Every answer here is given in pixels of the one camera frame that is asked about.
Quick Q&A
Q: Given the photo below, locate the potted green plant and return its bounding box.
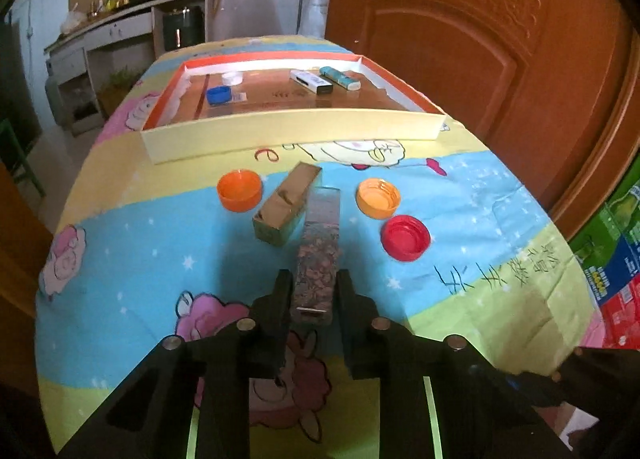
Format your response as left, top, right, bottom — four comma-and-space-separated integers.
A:
97, 66, 143, 114

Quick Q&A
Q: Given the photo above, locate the carved wooden door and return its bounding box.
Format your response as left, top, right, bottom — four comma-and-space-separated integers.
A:
325, 0, 640, 245

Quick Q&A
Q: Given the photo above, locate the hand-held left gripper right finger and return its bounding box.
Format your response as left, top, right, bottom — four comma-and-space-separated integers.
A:
336, 269, 571, 459

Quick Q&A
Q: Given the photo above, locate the white plastic bag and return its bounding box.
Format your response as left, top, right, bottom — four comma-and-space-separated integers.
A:
60, 4, 88, 34

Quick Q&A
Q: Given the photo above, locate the teal lighter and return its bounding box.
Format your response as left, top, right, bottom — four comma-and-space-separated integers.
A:
319, 66, 362, 91

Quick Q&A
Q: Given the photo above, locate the blue printed drink carton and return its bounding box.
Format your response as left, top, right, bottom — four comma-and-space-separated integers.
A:
590, 234, 640, 310

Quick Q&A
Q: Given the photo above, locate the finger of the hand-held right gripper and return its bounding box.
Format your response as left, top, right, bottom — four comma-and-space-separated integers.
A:
492, 345, 640, 412

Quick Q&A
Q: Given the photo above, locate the small gold box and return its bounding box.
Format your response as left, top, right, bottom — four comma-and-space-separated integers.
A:
251, 162, 323, 247

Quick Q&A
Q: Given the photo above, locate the yellow-orange bottle cap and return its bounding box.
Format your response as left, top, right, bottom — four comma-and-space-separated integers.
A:
356, 178, 402, 218

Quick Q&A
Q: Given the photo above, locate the grey kitchen counter desk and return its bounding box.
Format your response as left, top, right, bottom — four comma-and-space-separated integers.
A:
44, 0, 216, 90

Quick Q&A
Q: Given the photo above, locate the red bottle cap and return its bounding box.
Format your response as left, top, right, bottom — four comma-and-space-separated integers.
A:
380, 215, 432, 262

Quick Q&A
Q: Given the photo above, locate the clear glitter-filled box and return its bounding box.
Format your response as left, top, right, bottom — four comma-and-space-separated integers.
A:
289, 185, 343, 327

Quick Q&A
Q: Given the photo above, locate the green metal chair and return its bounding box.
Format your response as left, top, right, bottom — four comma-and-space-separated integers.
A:
0, 119, 46, 200

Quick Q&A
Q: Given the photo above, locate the red printed drink carton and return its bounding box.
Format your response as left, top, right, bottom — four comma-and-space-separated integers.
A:
597, 279, 640, 351

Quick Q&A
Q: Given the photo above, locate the shallow cardboard tray orange rim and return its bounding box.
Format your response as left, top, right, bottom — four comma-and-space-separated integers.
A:
140, 53, 447, 166

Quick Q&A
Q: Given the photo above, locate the white printed lighter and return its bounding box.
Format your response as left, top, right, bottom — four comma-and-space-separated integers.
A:
289, 69, 334, 94

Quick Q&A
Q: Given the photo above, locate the orange bottle cap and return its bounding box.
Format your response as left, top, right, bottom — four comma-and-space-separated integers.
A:
217, 170, 263, 212

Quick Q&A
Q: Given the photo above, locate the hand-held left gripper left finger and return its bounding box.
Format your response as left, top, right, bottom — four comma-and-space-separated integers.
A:
57, 269, 293, 459

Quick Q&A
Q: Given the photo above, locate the cartoon sheep printed tablecloth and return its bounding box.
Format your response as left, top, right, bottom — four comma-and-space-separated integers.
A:
35, 34, 608, 459

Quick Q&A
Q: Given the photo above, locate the green printed drink carton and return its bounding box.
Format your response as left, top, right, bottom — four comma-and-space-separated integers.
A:
570, 174, 640, 280

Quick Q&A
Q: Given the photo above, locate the wooden door frame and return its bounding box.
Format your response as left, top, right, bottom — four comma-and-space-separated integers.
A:
0, 159, 55, 459

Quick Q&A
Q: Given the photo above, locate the grey gas cylinder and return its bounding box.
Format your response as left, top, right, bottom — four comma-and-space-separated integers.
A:
45, 74, 68, 124

